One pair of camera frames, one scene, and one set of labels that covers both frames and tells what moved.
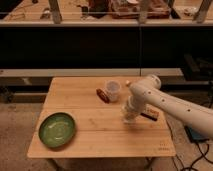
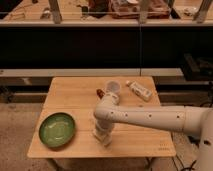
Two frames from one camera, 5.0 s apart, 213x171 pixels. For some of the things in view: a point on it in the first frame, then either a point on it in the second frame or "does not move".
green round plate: x=56 y=129 does not move
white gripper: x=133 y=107 -> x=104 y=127
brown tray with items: x=129 y=9 does not move
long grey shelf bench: x=90 y=73 does not move
